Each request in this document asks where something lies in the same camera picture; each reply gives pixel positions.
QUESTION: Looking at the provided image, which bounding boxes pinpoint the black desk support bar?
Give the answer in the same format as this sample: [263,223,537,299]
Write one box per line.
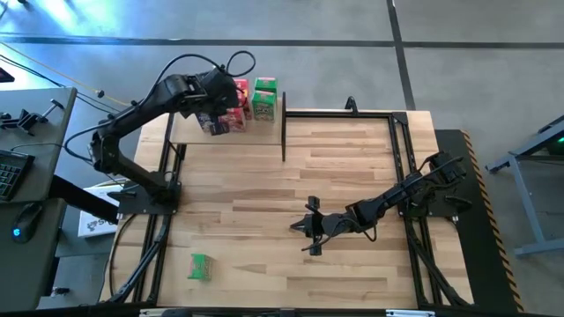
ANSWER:
[48,174,121,225]

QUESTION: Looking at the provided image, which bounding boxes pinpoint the black desk clamp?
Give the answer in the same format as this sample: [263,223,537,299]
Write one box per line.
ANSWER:
[0,98,66,136]

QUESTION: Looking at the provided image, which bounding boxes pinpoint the black frame rail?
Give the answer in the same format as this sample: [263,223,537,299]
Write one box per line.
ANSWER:
[39,303,525,317]
[285,109,409,120]

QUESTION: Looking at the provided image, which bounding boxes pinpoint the black computer mouse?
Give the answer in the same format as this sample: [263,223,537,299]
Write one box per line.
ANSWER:
[11,202,44,245]

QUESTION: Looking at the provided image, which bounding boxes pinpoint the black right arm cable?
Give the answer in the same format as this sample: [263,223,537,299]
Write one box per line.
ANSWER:
[301,219,379,253]

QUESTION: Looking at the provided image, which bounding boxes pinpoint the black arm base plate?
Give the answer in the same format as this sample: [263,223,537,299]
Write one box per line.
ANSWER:
[117,183,182,216]
[394,182,473,219]

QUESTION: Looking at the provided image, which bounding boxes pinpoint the black shelf post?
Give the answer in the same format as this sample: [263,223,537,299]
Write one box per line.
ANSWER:
[163,112,182,156]
[280,91,288,162]

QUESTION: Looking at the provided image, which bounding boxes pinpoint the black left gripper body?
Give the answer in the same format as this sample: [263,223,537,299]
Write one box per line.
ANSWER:
[187,65,242,120]

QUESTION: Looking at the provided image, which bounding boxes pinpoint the grey desk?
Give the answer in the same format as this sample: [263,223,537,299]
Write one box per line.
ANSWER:
[0,86,78,312]

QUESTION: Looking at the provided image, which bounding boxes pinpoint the black floor cable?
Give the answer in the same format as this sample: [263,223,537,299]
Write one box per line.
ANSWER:
[0,52,129,118]

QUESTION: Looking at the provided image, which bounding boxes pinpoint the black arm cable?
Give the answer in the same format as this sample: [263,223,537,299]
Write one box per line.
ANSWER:
[301,219,379,253]
[143,49,257,105]

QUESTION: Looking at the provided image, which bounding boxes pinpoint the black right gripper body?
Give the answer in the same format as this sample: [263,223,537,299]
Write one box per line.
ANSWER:
[303,195,353,257]

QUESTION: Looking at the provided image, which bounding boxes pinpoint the black frame side rails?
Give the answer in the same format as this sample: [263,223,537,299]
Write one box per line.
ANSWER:
[105,143,187,306]
[390,112,471,307]

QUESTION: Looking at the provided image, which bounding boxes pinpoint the yellow cable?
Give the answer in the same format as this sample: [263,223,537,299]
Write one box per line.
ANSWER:
[0,41,133,107]

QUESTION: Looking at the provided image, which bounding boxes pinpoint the black hazard-striped mat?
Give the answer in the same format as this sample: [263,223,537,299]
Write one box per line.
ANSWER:
[434,129,526,313]

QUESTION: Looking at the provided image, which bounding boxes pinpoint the black keyboard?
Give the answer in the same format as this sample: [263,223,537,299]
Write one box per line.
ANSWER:
[0,148,36,203]

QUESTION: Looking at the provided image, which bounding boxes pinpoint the blue Frosted Flakes cereal box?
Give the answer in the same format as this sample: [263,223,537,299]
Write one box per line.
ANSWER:
[195,109,232,136]

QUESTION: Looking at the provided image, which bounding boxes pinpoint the black device with green light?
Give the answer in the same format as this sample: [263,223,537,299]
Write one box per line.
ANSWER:
[545,131,564,156]

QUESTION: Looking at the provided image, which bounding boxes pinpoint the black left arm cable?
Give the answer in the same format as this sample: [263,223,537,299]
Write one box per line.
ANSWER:
[143,49,257,105]

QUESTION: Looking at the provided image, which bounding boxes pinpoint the blue-grey metal stand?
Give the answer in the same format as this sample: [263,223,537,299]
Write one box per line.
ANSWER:
[484,114,564,259]

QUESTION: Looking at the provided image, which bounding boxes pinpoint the white printed cardboard box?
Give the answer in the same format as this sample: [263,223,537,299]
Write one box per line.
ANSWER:
[77,183,125,239]

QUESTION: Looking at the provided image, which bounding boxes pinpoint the green Apple Jacks cereal box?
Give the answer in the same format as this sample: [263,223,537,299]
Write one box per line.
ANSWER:
[254,77,279,94]
[251,90,278,123]
[186,253,216,282]

